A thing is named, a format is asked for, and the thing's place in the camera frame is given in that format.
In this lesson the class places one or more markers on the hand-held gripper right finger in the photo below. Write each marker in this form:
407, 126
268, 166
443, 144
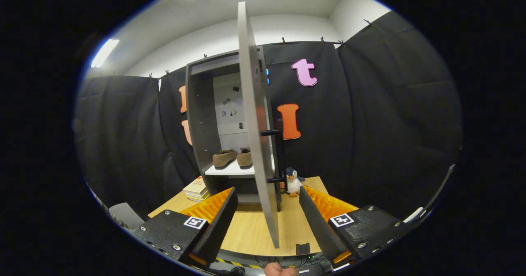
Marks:
318, 226

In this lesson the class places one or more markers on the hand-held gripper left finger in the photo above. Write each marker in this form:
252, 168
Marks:
220, 226

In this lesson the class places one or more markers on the brown fuzzy shoe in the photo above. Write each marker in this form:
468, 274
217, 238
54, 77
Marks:
224, 158
244, 158

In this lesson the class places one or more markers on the beige shoe cabinet door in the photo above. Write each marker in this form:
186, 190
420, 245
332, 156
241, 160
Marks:
254, 144

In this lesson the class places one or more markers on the dark grey shoe cabinet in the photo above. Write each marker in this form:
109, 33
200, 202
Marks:
197, 124

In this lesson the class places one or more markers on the small black block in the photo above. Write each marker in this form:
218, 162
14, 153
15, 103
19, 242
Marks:
303, 249

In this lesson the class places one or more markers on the yellow edged book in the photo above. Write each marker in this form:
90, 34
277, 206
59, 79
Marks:
199, 198

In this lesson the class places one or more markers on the beige cover book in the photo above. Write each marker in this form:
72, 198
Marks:
196, 186

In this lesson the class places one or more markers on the penguin plush toy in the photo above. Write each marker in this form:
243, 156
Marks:
294, 183

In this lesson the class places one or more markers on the black backdrop cloth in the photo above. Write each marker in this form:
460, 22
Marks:
390, 124

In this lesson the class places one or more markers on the ceiling strip light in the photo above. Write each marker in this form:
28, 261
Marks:
104, 53

